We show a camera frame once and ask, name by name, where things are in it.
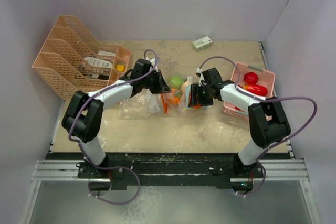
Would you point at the white packet in organizer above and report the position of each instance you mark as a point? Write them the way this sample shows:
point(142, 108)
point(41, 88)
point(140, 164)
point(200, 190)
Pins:
point(105, 62)

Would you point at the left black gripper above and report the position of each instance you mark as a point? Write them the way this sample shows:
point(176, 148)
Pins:
point(161, 86)

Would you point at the red fake apple one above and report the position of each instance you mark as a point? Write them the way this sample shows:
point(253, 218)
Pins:
point(250, 78)

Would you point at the pink perforated plastic basket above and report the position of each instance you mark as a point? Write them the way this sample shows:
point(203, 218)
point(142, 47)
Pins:
point(266, 79)

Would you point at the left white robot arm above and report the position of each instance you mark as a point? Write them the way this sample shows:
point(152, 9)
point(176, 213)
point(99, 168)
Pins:
point(82, 119)

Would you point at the small white red box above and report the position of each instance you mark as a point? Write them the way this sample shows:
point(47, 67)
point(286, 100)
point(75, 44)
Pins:
point(202, 43)

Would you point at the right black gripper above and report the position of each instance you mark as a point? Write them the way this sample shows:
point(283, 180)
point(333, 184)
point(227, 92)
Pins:
point(195, 90)

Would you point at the zip bag of red apples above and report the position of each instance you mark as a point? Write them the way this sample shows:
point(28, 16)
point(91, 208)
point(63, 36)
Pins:
point(142, 106)

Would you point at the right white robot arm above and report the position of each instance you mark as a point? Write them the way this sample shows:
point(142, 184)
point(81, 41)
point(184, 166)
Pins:
point(268, 123)

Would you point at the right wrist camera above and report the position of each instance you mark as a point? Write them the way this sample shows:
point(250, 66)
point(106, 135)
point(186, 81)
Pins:
point(201, 82)

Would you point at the orange desk file organizer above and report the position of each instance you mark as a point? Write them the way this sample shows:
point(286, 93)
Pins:
point(60, 62)

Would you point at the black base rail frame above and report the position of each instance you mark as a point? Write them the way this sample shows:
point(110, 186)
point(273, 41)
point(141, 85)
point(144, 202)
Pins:
point(170, 169)

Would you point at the zip bag of mixed fruit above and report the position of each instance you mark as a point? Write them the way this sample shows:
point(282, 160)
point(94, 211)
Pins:
point(177, 100)

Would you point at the yellow eraser block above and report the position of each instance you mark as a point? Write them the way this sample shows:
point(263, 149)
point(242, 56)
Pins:
point(120, 67)

